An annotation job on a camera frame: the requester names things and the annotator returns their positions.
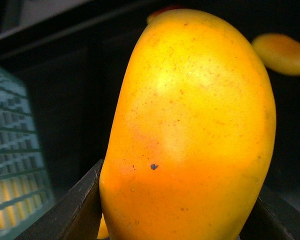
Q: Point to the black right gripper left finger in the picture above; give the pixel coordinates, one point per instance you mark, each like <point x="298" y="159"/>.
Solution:
<point x="76" y="216"/>

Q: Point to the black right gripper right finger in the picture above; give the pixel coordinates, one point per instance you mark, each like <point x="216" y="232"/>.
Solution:
<point x="272" y="218"/>

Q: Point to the light blue plastic basket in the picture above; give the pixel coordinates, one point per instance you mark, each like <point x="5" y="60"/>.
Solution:
<point x="25" y="190"/>

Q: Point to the yellow mango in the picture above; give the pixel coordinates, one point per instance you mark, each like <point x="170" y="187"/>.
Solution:
<point x="278" y="52"/>
<point x="193" y="133"/>

